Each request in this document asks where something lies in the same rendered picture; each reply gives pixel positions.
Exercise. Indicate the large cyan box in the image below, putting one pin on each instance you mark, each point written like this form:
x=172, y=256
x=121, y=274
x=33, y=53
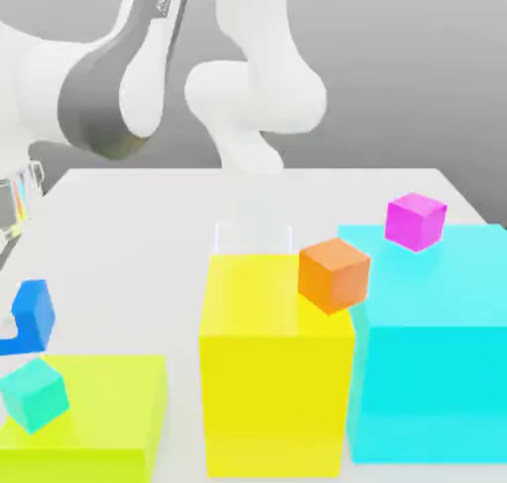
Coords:
x=435, y=372

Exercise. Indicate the small teal cube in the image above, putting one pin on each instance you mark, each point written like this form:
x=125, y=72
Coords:
x=33, y=398

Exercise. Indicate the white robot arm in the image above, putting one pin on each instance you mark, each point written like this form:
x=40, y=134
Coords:
x=253, y=95

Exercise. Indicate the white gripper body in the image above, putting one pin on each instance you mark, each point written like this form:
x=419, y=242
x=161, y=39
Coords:
x=5, y=301

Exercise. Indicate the large yellow box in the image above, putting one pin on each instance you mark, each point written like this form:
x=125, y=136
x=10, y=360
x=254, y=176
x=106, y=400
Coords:
x=273, y=380

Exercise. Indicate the small orange cube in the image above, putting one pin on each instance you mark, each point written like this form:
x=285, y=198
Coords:
x=334, y=277

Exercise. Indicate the small magenta cube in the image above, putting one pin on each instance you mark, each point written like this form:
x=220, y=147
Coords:
x=415, y=221

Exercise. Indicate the large lime box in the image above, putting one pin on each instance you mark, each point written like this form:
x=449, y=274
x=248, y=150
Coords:
x=111, y=407

